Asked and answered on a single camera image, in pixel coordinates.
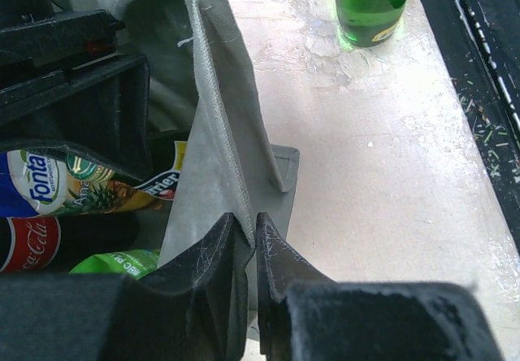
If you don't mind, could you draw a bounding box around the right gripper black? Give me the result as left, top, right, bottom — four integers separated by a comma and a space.
1, 11, 151, 178

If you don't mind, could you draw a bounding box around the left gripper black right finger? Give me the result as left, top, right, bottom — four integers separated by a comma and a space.
256, 213, 502, 360

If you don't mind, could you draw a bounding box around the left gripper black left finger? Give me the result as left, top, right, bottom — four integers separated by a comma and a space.
1, 213, 247, 360

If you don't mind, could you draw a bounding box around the green tea plastic bottle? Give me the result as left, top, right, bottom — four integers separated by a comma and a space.
69, 250, 160, 279

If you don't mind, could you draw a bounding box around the blue yellow juice carton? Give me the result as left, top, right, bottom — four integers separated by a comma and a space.
1, 150, 162, 218

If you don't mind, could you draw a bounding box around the green glass bottle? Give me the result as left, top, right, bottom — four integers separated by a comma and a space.
136, 139, 187, 201
335, 0, 407, 47

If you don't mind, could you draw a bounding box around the green canvas bag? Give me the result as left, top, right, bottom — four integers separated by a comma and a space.
55, 0, 299, 341

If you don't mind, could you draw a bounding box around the cola glass bottle red cap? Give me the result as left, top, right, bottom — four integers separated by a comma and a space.
1, 213, 140, 274

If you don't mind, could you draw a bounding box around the green glass bottle front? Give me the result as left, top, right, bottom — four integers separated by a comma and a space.
335, 0, 407, 47

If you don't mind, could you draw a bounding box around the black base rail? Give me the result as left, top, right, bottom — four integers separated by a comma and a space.
421, 0, 519, 241

